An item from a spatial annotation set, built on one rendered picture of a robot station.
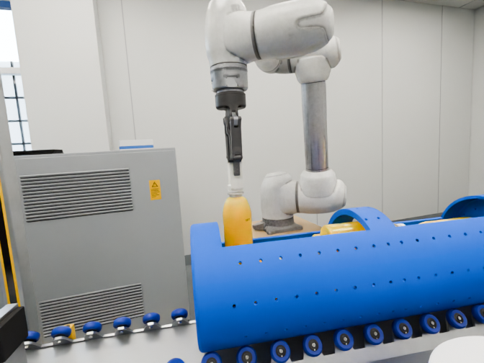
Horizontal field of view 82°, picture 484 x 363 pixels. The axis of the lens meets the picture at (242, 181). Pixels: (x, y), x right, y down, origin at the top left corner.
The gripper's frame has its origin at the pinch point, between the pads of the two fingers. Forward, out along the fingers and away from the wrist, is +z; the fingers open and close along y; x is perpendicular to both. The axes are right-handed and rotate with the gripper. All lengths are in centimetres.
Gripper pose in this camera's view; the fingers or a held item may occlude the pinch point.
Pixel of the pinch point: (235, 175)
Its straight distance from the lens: 70.7
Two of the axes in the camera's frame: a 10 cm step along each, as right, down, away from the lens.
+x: 9.8, -0.7, 1.7
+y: 1.7, 1.0, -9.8
